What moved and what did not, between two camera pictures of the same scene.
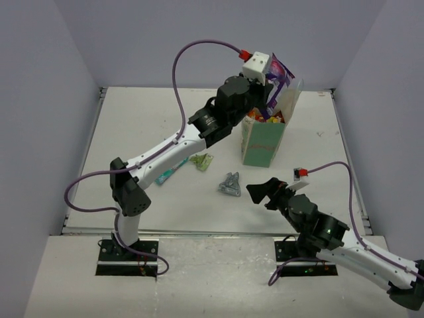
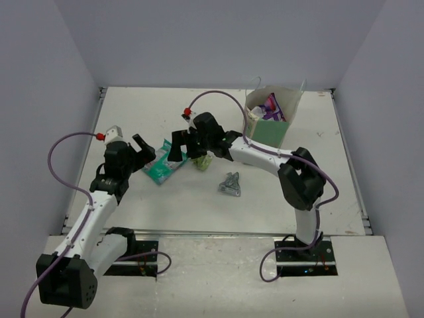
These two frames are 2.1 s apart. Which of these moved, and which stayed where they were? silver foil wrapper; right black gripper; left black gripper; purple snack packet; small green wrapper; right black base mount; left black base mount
Moved: left black gripper; right black gripper; purple snack packet
Stayed: silver foil wrapper; right black base mount; left black base mount; small green wrapper
